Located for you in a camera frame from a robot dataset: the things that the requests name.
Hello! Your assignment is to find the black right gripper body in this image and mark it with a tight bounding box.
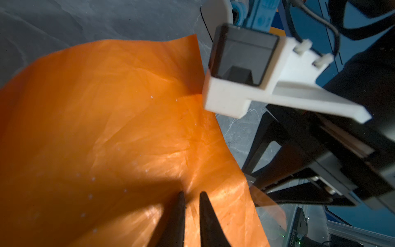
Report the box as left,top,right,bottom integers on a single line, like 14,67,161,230
267,105,395,211

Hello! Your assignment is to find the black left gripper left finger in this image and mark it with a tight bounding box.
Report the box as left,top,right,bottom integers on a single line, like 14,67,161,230
156,191,186,247

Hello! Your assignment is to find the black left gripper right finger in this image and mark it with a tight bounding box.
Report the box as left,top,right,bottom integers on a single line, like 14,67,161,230
199,191,231,247

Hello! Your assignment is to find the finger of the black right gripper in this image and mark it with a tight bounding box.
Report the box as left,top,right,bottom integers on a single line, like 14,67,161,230
242,112,296,176
251,168,358,206

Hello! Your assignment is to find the clear adhesive tape strip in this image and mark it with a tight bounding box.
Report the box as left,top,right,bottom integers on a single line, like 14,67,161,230
248,181,288,231

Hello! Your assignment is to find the yellow wrapping paper sheet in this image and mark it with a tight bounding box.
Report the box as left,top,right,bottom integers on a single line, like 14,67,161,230
1,35,269,247

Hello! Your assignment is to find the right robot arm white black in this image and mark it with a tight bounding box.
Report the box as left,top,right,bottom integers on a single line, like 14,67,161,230
242,1,395,212

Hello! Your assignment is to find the white tape dispenser blue roll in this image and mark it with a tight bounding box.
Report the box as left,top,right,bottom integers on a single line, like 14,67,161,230
200,0,280,39

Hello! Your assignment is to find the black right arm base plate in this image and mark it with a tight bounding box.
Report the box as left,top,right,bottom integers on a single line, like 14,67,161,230
286,207,308,247

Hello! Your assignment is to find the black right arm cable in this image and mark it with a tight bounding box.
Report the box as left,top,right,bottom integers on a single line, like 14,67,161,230
282,0,342,56

